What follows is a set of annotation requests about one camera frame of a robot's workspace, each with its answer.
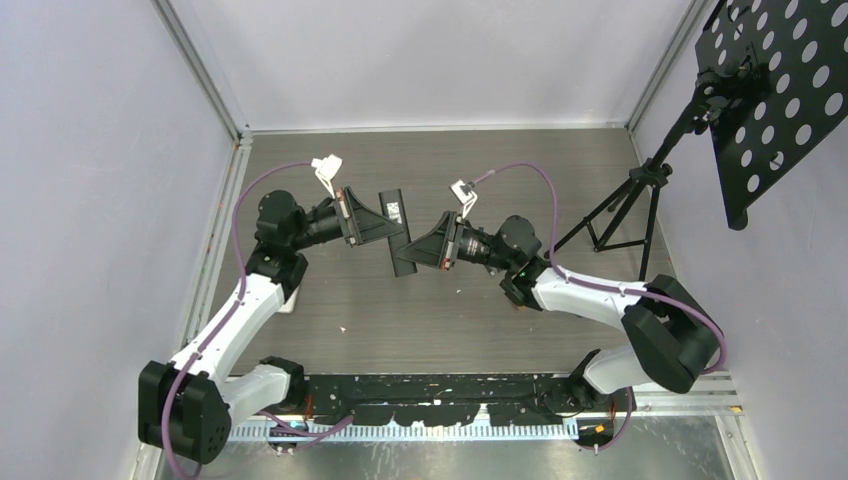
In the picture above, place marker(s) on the black perforated panel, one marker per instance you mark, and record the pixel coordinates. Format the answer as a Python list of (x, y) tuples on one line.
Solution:
[(774, 76)]

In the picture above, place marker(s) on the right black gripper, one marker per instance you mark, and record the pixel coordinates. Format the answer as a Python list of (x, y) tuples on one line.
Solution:
[(434, 248)]

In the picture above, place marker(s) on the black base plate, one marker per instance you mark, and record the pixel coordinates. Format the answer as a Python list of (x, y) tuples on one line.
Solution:
[(528, 402)]

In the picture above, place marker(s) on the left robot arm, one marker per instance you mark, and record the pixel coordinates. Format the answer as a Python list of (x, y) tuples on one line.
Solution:
[(225, 331)]

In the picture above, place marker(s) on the aluminium frame rail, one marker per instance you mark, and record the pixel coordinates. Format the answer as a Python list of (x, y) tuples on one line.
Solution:
[(268, 425)]

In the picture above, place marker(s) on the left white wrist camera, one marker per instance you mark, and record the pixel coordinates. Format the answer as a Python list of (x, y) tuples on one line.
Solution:
[(325, 170)]

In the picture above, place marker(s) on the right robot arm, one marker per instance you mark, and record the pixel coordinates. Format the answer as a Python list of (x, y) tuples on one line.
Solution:
[(670, 339)]

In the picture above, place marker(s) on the black tripod stand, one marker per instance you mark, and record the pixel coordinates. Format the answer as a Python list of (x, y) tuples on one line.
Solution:
[(636, 192)]

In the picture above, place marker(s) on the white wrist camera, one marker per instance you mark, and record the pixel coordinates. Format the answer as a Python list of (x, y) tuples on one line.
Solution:
[(325, 170), (466, 195)]

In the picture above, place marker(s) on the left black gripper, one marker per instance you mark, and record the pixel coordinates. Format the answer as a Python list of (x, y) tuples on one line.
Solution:
[(363, 225)]

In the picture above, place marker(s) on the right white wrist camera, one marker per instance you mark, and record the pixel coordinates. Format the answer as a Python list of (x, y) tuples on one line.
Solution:
[(466, 195)]

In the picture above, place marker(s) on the black remote control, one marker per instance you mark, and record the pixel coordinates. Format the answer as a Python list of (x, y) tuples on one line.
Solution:
[(393, 207)]

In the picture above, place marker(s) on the white remote control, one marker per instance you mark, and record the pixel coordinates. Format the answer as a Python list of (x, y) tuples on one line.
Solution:
[(289, 305)]

